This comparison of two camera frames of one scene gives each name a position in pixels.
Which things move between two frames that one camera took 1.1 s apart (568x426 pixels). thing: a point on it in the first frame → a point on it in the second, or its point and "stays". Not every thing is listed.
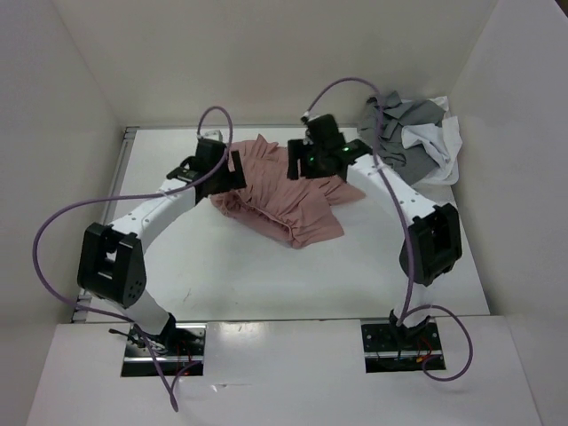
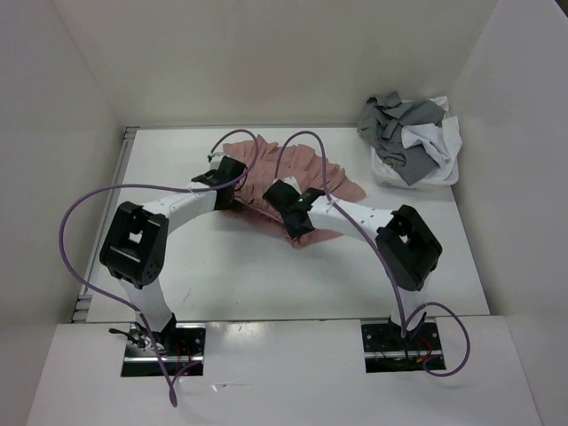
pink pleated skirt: [296, 209] stays
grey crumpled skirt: [407, 163] stays
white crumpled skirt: [443, 141] stays
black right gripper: [296, 149] → [293, 232]
